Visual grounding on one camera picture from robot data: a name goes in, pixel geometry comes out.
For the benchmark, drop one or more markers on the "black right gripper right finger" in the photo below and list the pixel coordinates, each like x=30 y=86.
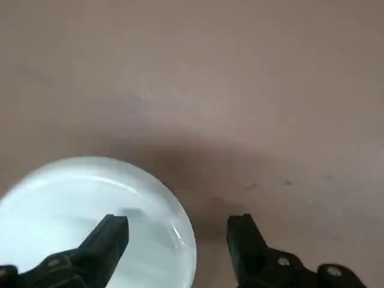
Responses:
x=249 y=246

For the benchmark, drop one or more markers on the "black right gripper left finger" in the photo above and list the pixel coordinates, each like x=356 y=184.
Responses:
x=102 y=246

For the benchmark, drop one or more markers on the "white IKEA plate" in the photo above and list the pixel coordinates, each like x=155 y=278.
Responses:
x=69 y=198

